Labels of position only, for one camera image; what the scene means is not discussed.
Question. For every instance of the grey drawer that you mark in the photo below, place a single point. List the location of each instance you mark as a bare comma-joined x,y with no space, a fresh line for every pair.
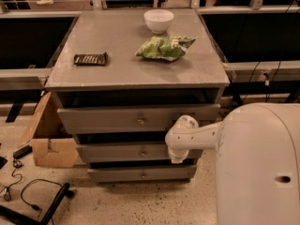
130,174
92,120
123,151

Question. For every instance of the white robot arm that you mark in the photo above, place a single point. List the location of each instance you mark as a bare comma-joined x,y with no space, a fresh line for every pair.
257,161

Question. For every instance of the grey bottom drawer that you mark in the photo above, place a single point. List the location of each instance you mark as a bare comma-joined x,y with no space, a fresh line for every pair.
130,174

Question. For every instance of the grey top drawer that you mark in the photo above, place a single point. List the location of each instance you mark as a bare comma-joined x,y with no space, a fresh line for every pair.
92,120

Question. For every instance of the grey drawer cabinet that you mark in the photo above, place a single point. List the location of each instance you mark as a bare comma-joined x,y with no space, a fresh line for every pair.
128,80

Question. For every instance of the green chip bag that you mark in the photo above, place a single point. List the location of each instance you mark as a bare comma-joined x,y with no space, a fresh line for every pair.
166,48

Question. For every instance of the brown cardboard box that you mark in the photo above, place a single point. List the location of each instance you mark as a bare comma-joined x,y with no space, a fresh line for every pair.
52,146

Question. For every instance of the dark snack bar packet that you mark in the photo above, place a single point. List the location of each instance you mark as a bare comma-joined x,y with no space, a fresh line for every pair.
98,59

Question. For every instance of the white ceramic bowl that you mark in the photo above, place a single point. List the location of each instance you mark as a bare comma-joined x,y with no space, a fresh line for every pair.
158,20

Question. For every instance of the black power adapter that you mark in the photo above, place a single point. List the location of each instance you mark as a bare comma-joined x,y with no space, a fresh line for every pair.
22,152

